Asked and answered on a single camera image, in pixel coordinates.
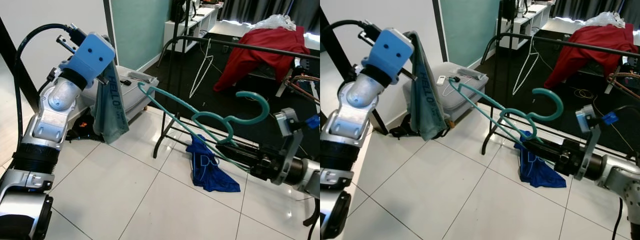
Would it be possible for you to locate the teal plastic hanger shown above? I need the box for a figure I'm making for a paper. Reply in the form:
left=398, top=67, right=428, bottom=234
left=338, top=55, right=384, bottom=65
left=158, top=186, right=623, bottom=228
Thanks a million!
left=448, top=80, right=565, bottom=146
left=137, top=82, right=271, bottom=173

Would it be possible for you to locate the black metal clothes rack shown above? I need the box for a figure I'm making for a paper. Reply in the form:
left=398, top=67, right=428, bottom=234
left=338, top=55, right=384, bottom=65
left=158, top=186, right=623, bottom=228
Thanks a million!
left=481, top=32, right=640, bottom=161
left=152, top=35, right=321, bottom=161

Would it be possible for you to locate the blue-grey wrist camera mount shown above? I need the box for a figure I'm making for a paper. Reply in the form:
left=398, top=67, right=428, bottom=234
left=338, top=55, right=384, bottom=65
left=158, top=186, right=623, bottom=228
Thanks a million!
left=64, top=31, right=117, bottom=88
left=364, top=27, right=416, bottom=83
left=574, top=104, right=603, bottom=182
left=274, top=106, right=303, bottom=187

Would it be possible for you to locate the blue garment with line print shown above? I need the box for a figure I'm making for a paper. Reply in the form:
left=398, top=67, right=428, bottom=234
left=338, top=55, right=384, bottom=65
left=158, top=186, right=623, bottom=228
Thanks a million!
left=514, top=130, right=567, bottom=189
left=186, top=134, right=242, bottom=193

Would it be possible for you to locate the grey flat bar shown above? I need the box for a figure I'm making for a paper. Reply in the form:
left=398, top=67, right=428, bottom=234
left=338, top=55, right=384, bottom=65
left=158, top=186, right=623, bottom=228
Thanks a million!
left=127, top=71, right=160, bottom=84
left=456, top=68, right=489, bottom=81

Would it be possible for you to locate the white wire hanger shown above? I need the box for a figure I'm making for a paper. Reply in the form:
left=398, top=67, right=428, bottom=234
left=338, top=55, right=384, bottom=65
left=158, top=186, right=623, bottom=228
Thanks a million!
left=512, top=35, right=541, bottom=96
left=189, top=37, right=216, bottom=99

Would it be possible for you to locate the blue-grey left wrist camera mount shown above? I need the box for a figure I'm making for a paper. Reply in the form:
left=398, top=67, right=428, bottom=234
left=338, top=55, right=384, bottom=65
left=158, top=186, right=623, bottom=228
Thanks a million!
left=64, top=31, right=117, bottom=88
left=364, top=27, right=416, bottom=83

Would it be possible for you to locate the grey-green printed garment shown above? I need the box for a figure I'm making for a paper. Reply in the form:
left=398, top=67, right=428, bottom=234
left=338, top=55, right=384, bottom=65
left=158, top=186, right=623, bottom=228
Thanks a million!
left=407, top=31, right=448, bottom=142
left=92, top=62, right=131, bottom=145

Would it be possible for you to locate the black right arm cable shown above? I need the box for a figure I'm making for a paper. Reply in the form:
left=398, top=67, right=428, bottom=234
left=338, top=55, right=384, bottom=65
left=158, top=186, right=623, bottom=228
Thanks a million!
left=301, top=197, right=321, bottom=240
left=616, top=197, right=640, bottom=240

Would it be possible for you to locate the dark curtain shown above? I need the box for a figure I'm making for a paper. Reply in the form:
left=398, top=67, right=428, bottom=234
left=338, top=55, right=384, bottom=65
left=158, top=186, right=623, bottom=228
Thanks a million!
left=220, top=0, right=321, bottom=31
left=550, top=0, right=640, bottom=23

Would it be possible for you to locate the white open shelf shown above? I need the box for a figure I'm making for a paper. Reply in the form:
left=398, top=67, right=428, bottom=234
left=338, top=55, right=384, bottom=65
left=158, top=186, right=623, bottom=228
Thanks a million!
left=163, top=4, right=221, bottom=53
left=497, top=2, right=556, bottom=50

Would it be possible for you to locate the red blanket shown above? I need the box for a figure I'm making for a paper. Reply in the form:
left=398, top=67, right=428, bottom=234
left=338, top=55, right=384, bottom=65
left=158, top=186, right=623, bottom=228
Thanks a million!
left=213, top=26, right=312, bottom=92
left=544, top=22, right=636, bottom=90

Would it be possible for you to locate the copper metal hanger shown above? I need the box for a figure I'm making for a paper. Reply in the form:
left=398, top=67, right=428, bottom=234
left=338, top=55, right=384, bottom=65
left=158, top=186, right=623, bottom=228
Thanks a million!
left=607, top=71, right=640, bottom=101
left=284, top=75, right=321, bottom=106

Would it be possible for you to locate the thin white cable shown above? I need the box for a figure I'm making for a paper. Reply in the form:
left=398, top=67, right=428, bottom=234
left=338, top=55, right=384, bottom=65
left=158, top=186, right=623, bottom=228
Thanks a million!
left=442, top=80, right=471, bottom=99

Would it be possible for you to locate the white plastic bag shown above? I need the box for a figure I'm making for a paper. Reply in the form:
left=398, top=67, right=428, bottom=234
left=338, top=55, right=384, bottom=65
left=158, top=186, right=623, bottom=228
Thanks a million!
left=580, top=11, right=626, bottom=28
left=250, top=14, right=298, bottom=32

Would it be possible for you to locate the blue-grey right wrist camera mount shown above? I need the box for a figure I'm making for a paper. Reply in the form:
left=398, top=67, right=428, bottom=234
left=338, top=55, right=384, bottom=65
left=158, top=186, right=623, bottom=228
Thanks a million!
left=274, top=106, right=303, bottom=187
left=574, top=104, right=603, bottom=182

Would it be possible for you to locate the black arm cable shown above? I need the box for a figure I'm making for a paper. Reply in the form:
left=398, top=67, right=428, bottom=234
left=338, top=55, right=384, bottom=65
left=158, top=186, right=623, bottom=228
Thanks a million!
left=13, top=22, right=88, bottom=156
left=320, top=19, right=386, bottom=61
left=301, top=197, right=321, bottom=240
left=616, top=197, right=640, bottom=240

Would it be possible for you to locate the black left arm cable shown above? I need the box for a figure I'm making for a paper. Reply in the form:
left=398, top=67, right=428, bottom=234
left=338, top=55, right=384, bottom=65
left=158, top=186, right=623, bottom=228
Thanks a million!
left=13, top=22, right=88, bottom=156
left=320, top=19, right=386, bottom=61

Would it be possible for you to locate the black backpack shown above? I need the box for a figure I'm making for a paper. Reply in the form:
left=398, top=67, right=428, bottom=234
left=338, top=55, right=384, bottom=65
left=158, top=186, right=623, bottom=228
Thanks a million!
left=501, top=0, right=521, bottom=21
left=170, top=0, right=190, bottom=23

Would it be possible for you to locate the grey upholstered ottoman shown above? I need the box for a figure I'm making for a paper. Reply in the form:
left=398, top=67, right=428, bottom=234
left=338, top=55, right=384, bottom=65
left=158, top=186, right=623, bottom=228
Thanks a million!
left=402, top=61, right=490, bottom=124
left=80, top=64, right=160, bottom=123

